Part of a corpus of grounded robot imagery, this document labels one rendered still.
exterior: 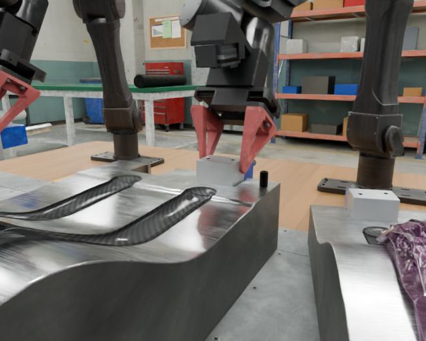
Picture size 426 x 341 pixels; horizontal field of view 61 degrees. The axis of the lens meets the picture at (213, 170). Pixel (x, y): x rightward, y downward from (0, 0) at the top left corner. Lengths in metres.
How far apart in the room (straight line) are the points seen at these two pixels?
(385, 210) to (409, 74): 5.30
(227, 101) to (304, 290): 0.23
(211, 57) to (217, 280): 0.23
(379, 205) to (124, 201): 0.29
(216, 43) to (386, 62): 0.36
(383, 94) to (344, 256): 0.45
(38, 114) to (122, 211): 7.67
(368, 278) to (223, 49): 0.27
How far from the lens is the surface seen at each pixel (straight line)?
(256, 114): 0.43
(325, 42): 5.96
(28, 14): 0.58
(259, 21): 0.51
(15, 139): 0.57
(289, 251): 0.49
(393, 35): 0.70
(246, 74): 0.46
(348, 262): 0.27
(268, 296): 0.40
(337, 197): 0.71
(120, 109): 0.91
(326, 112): 5.95
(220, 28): 0.42
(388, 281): 0.26
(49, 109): 8.15
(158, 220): 0.36
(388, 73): 0.70
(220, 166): 0.43
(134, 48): 7.55
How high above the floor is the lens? 1.02
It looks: 15 degrees down
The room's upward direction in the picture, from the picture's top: straight up
